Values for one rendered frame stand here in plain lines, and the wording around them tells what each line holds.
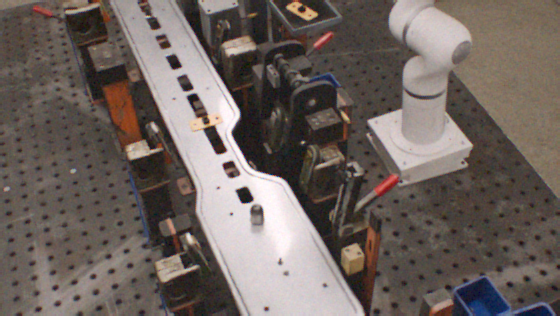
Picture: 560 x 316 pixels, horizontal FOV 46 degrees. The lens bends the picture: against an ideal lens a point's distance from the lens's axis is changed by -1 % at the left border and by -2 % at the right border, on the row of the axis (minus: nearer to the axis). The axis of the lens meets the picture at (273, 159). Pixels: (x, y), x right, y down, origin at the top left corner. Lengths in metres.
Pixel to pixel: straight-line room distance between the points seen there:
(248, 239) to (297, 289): 0.16
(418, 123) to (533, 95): 1.60
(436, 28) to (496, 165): 0.55
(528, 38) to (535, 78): 0.33
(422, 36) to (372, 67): 0.66
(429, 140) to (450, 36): 0.39
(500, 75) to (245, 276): 2.35
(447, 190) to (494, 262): 0.26
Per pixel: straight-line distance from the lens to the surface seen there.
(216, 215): 1.50
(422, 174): 1.96
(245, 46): 1.80
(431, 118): 1.88
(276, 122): 1.58
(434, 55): 1.68
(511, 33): 3.80
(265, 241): 1.45
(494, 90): 3.41
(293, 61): 1.62
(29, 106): 2.37
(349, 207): 1.34
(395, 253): 1.81
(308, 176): 1.51
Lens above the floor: 2.17
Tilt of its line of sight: 47 degrees down
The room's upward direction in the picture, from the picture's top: 3 degrees counter-clockwise
